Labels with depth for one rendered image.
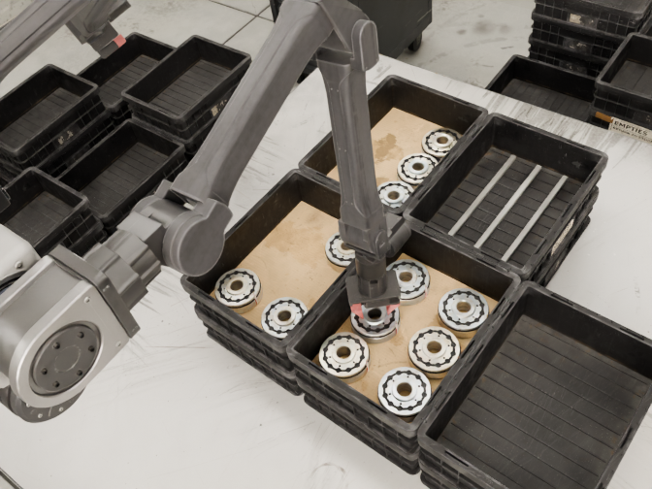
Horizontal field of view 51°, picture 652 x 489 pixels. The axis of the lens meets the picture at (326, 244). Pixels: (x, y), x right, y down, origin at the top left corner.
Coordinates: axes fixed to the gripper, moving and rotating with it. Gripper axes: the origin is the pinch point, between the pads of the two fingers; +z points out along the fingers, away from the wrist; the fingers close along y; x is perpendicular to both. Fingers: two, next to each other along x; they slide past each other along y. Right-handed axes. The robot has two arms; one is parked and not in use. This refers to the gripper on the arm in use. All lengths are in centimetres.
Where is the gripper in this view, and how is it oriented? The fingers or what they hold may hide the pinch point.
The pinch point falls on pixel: (374, 311)
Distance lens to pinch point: 142.9
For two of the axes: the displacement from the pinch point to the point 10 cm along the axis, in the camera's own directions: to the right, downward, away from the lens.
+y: -9.9, 1.5, 0.0
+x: 1.1, 7.5, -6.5
